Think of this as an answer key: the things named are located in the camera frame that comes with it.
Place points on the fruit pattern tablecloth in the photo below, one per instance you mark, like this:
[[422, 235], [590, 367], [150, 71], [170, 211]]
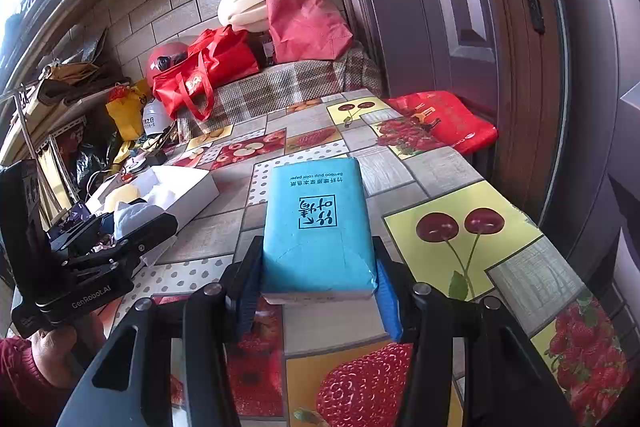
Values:
[[332, 364]]

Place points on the white helmet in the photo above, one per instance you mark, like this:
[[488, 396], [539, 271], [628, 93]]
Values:
[[155, 119]]

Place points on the red plastic bag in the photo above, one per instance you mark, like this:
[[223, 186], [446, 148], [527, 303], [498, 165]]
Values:
[[443, 118]]

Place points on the black power adapter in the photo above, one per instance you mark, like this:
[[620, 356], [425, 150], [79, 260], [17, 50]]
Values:
[[156, 158]]

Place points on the black plastic bag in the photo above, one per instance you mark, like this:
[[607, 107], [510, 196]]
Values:
[[89, 160]]

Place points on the yellow hexagonal sponge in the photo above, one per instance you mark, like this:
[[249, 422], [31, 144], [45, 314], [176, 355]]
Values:
[[121, 195]]

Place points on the cream folded foam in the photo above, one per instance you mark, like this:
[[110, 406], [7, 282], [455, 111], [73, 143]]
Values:
[[250, 15]]

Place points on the white cloth glove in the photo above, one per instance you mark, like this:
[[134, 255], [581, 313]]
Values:
[[130, 217]]

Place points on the teal tissue pack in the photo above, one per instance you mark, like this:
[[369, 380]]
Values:
[[317, 242]]

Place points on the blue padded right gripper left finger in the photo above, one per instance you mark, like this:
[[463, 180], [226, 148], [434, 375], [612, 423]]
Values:
[[127, 382]]

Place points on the person's left hand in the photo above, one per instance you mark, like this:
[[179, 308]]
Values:
[[53, 351]]

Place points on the white shallow cardboard box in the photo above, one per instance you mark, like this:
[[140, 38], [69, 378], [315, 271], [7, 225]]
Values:
[[181, 192]]

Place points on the red paper bag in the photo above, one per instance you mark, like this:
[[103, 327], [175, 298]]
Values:
[[303, 30]]

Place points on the plaid covered bench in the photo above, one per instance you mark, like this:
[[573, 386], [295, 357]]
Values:
[[280, 86]]

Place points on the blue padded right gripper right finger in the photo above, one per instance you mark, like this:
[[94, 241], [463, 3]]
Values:
[[506, 383]]

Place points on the yellow shopping bag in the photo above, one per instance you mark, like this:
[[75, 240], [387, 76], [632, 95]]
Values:
[[124, 105]]

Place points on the pink helmet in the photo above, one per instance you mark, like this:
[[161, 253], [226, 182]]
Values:
[[163, 57]]

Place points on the brown wooden door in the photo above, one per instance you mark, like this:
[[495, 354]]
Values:
[[560, 80]]

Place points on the metal storage shelf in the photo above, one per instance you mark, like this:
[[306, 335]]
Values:
[[57, 103]]

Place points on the red tote bag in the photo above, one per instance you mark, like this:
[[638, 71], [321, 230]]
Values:
[[217, 57]]

